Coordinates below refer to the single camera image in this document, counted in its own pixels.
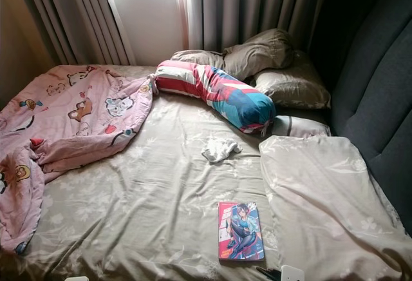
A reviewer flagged colourful manga comic book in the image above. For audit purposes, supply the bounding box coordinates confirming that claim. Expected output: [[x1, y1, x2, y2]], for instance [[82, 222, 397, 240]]
[[217, 201, 266, 262]]

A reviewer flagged beige floral duvet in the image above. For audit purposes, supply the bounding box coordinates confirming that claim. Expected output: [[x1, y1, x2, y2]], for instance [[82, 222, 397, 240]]
[[257, 135, 412, 278]]

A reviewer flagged pink cartoon print blanket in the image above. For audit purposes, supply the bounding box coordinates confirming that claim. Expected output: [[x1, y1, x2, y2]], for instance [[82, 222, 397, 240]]
[[0, 65, 156, 256]]

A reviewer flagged white crumpled cloth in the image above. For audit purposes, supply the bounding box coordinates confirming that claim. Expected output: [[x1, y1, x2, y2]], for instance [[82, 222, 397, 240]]
[[201, 138, 242, 164]]

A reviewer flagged beige floral bed sheet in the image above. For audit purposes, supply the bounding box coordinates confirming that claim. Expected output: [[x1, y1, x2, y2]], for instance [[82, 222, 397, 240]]
[[0, 64, 412, 281]]

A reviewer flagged pale striped pillow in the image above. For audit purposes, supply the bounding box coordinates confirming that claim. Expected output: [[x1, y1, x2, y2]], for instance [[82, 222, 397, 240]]
[[270, 115, 332, 140]]

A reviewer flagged plump beige floral pillow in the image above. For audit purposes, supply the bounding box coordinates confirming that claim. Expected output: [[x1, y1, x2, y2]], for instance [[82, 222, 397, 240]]
[[252, 50, 332, 110]]

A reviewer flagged red white blue bolster pillow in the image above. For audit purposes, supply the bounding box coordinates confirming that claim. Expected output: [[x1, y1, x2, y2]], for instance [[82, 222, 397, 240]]
[[153, 60, 277, 135]]

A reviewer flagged dark grey upholstered headboard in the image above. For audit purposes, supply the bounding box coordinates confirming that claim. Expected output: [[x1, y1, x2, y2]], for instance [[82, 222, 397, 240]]
[[309, 0, 412, 201]]

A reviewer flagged crumpled beige pillow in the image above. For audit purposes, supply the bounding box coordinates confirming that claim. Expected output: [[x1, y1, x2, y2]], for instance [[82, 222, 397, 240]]
[[222, 28, 297, 81]]

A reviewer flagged flat beige pillow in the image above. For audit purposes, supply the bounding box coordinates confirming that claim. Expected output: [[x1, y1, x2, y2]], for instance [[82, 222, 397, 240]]
[[169, 49, 226, 69]]

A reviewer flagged grey pleated curtain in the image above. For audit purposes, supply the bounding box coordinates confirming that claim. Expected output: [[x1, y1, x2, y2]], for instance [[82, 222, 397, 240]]
[[13, 0, 136, 68], [179, 0, 335, 53]]

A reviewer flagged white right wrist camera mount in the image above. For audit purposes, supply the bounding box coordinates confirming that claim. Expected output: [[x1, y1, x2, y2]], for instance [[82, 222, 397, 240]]
[[280, 265, 306, 281]]

